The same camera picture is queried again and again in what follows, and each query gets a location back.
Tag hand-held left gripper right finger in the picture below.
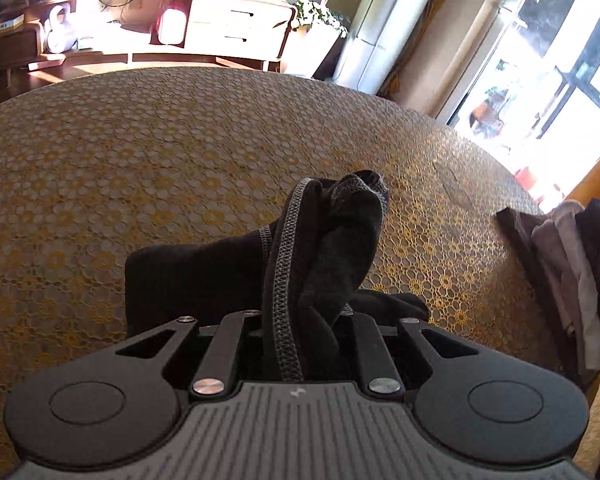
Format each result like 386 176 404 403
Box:
336 310 481 401

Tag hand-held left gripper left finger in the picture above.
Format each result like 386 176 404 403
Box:
115 310 263 401

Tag dark grey thermal pants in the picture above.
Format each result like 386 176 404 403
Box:
124 170 431 386

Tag brown folded garment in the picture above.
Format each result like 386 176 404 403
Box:
495 207 581 376

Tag mauve grey folded garment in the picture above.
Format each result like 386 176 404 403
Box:
530 212 600 371

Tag white folded garment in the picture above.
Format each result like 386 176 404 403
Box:
550 199 600 361

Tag potted tree in white planter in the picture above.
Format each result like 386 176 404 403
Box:
279 0 352 81

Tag white drawer cabinet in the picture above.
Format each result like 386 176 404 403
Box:
25 0 298 73

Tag grey beige curtain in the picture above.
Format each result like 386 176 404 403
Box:
380 0 541 121

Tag pink oval lamp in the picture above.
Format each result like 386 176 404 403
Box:
152 2 191 48

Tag white tower air conditioner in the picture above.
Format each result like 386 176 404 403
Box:
332 0 451 96

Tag white sculpture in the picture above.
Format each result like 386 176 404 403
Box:
44 4 78 55

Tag walnut sideboard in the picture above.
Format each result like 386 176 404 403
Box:
0 7 46 81

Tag yellow book box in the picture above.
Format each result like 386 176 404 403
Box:
0 12 26 38

